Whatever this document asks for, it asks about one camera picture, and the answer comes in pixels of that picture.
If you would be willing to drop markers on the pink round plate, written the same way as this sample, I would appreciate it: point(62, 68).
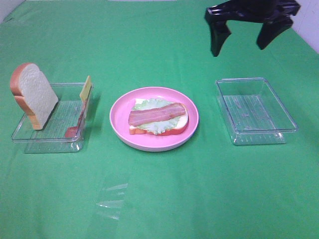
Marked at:
point(119, 115)

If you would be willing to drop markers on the clear right plastic tray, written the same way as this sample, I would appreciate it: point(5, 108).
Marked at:
point(253, 113)

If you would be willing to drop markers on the tray bacon strip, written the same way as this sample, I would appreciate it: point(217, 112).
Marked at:
point(74, 131)
point(139, 117)

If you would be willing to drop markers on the green tablecloth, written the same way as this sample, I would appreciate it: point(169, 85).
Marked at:
point(206, 189)

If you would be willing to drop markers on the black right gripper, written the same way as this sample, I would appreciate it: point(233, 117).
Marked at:
point(275, 14)

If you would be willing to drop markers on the green toy lettuce leaf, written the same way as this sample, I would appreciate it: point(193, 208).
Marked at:
point(160, 127)

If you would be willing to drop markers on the clear plastic tray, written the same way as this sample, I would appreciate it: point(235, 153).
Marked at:
point(51, 138)
point(253, 113)

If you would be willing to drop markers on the yellow toy cheese slice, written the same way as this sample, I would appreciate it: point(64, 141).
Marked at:
point(86, 90)

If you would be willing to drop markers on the clear plastic film piece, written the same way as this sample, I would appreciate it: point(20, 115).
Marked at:
point(111, 197)

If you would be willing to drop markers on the toy bread slice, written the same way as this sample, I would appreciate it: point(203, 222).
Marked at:
point(33, 93)
point(157, 116)

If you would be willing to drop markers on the clear left plastic tray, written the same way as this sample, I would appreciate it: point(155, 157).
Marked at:
point(51, 138)

